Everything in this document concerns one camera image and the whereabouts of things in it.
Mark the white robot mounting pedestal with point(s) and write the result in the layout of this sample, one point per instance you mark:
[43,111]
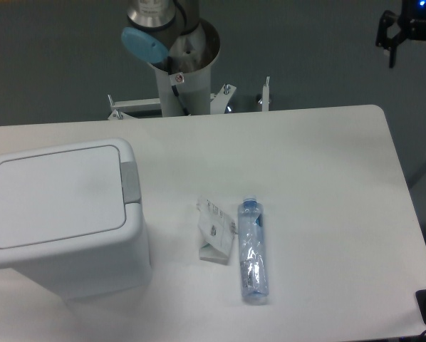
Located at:
[179,94]

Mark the grey lid push button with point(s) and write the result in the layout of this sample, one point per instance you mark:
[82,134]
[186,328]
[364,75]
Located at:
[130,182]

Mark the white trash can lid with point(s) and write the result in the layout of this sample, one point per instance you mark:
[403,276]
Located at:
[56,196]

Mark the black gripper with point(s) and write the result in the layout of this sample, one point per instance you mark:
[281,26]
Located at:
[412,22]

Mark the clear plastic water bottle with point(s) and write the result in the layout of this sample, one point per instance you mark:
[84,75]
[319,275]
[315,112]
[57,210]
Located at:
[252,251]

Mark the white plastic trash can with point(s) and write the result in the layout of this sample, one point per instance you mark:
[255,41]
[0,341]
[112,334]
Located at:
[92,264]

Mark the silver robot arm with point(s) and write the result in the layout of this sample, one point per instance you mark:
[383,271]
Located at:
[171,36]

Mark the crumpled white paper carton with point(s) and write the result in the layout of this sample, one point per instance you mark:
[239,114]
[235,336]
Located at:
[218,230]

